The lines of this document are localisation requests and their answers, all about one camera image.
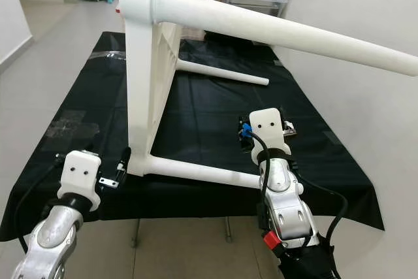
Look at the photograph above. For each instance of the clear plastic storage container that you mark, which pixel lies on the clear plastic storage container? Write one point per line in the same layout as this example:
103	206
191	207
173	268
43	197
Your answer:
261	3

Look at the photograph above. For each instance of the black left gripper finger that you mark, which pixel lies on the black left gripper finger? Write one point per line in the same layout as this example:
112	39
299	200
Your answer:
125	161

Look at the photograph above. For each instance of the black wok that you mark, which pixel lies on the black wok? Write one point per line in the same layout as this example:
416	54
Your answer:
235	38

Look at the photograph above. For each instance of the grey metal table leg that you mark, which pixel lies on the grey metal table leg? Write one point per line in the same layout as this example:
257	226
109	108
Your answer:
228	230

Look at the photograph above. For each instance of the black tablecloth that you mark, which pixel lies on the black tablecloth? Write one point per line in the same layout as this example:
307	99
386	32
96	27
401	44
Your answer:
202	129

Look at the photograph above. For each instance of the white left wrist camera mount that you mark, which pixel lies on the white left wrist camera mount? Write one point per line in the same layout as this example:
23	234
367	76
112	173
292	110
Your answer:
80	176

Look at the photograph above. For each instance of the clear tape strip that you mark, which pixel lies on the clear tape strip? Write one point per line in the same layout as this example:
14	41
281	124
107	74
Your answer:
111	55

